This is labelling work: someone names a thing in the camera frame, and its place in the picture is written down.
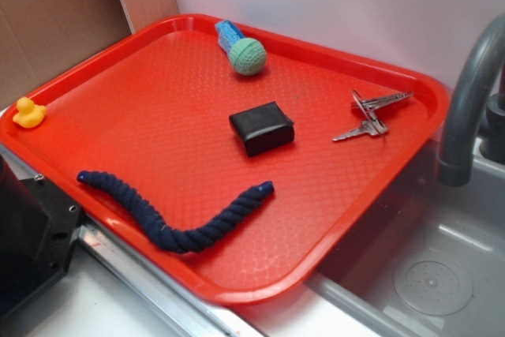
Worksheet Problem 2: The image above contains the black rectangular block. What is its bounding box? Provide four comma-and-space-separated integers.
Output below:
229, 102, 295, 157

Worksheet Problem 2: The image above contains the red plastic tray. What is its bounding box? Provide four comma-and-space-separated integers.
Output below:
1, 15, 449, 305

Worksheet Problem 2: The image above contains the green foam ball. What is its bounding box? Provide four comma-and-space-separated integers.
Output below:
228, 37, 267, 76

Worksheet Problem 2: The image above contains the blue sponge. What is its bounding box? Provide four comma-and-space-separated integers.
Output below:
215, 20, 245, 54

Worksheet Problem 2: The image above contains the silver key bunch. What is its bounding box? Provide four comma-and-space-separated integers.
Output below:
332, 89, 413, 142

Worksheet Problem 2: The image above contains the grey toy faucet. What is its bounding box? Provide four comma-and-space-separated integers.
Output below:
435, 14, 504, 186

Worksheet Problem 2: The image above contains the grey toy sink basin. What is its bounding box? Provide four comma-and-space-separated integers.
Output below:
308, 143, 504, 336

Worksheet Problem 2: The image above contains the yellow rubber duck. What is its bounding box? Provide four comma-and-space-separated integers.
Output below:
13, 97, 47, 129

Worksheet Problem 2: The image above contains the brown cardboard panel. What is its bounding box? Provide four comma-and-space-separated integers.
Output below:
1, 0, 130, 108

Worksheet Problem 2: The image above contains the navy blue rope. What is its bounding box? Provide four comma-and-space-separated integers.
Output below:
76, 170, 275, 255

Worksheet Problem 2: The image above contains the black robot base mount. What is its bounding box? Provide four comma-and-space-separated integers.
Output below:
1, 159, 83, 320

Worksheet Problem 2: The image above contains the dark faucet handle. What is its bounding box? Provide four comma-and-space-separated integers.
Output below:
479, 69, 504, 164

